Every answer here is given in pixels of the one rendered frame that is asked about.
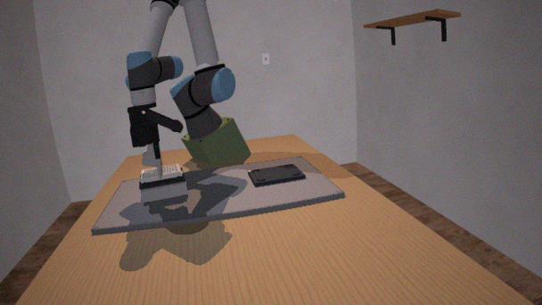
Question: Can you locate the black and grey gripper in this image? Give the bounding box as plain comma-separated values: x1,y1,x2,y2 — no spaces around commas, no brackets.
127,102,163,179

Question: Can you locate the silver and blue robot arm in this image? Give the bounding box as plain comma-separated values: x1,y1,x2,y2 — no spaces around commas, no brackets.
126,0,235,139

